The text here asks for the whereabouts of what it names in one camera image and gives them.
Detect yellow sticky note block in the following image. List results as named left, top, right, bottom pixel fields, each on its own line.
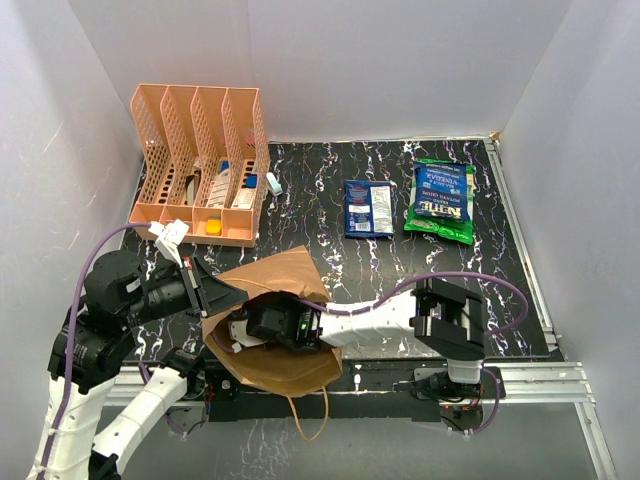
left=205, top=216, right=222, bottom=236

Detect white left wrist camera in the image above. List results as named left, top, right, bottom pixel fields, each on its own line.
left=148, top=219, right=189, bottom=267

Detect white label cards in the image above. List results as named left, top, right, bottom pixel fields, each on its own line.
left=205, top=159, right=258, bottom=210

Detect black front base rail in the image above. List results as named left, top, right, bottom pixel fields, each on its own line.
left=205, top=359, right=446, bottom=422

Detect blue Kettle chips bag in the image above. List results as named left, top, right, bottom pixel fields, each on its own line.
left=414, top=162, right=471, bottom=222

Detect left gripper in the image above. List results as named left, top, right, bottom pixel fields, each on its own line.
left=122, top=251, right=250, bottom=325

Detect brown paper bag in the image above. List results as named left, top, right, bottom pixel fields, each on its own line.
left=200, top=244, right=344, bottom=441

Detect blue snack packet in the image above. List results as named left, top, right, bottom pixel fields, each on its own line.
left=345, top=180, right=394, bottom=239

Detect green Chuba chips bag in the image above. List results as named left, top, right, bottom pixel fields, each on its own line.
left=404, top=159, right=475, bottom=245

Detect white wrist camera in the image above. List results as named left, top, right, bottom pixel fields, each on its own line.
left=228, top=319, right=266, bottom=354
left=148, top=219, right=189, bottom=267

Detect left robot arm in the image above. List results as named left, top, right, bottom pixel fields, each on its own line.
left=28, top=250, right=248, bottom=479

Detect small white blue stapler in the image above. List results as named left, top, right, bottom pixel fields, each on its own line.
left=265, top=172, right=282, bottom=197

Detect aluminium table frame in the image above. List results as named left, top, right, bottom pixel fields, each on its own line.
left=97, top=138, right=615, bottom=479

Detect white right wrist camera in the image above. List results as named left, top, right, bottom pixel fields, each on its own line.
left=228, top=319, right=266, bottom=354

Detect orange plastic file organizer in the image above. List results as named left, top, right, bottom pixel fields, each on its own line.
left=130, top=84, right=271, bottom=248

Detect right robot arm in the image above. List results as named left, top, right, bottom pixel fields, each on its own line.
left=241, top=278, right=485, bottom=400

